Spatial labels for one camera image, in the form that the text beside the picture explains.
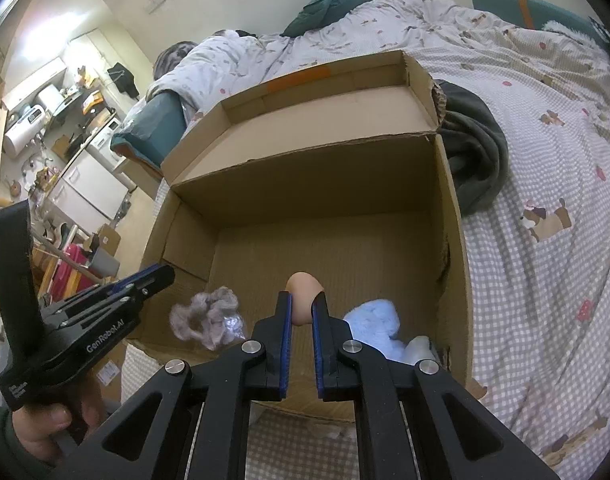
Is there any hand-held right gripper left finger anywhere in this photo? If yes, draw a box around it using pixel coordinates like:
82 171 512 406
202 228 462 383
50 291 292 480

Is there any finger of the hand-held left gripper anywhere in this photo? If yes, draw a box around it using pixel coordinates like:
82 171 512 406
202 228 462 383
48 285 151 328
92 262 177 301

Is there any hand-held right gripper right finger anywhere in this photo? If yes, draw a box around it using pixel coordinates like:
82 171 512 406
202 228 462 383
312 291 560 480

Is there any peach soft egg toy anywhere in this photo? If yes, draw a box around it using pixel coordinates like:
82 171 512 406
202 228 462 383
285 271 322 327

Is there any person's left forearm green sleeve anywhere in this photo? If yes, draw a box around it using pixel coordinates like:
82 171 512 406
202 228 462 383
0 404 53 480

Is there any person's left hand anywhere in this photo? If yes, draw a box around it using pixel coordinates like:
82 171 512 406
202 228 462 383
10 375 106 463

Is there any pink suitcase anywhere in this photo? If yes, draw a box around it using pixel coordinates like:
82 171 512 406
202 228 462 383
49 242 94 302

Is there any small cardboard box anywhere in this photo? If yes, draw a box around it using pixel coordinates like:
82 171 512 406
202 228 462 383
92 224 122 262

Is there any light blue fluffy cloth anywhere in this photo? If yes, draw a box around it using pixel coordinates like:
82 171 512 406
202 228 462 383
342 299 402 361

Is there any grey fuzzy scrunchie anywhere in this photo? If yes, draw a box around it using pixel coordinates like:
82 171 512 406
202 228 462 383
170 285 248 352

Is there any white fluffy cloth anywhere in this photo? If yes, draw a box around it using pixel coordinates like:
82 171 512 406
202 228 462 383
392 335 442 366

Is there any white cabinet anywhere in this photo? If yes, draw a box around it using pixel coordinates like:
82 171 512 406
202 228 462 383
49 149 132 222

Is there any teal mattress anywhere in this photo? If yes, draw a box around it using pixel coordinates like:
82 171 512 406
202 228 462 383
110 91 192 172

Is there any white water heater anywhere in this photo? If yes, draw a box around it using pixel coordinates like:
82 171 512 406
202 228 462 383
4 121 49 157

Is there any black hanging garment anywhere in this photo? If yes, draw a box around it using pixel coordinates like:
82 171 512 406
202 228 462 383
107 62 141 99

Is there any grey furry blanket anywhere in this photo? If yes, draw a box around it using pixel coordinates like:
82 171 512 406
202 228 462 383
152 40 200 82

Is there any checked dog print sheet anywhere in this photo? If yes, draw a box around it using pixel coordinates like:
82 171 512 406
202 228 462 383
121 45 610 480

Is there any dark grey cloth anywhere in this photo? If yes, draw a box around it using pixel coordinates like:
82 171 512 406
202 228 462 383
437 80 510 217

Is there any dark green garment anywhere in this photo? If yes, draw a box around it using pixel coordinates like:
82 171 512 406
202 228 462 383
280 0 377 38

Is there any light printed quilt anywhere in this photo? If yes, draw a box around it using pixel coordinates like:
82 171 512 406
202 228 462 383
155 0 610 121

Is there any teal pillow with orange stripe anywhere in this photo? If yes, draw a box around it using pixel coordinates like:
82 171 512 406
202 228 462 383
469 0 606 51

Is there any white fluffy cushion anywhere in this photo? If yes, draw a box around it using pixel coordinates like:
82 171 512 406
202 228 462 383
539 19 610 57

